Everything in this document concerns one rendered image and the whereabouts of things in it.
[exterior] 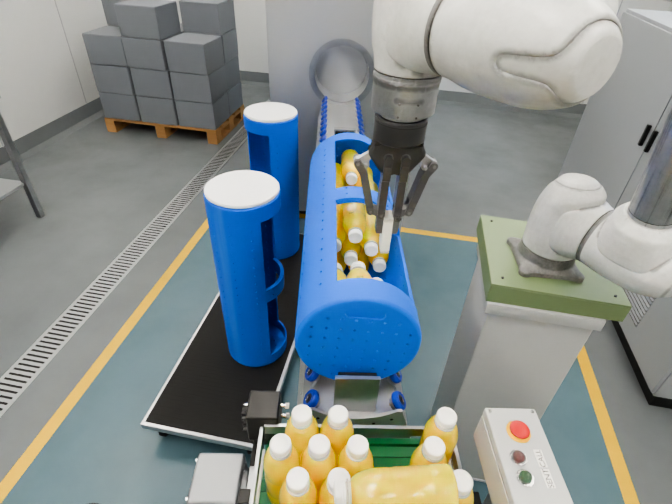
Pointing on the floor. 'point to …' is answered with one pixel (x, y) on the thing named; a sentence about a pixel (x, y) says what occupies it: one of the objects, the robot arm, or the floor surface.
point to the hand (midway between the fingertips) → (385, 231)
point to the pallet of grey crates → (168, 66)
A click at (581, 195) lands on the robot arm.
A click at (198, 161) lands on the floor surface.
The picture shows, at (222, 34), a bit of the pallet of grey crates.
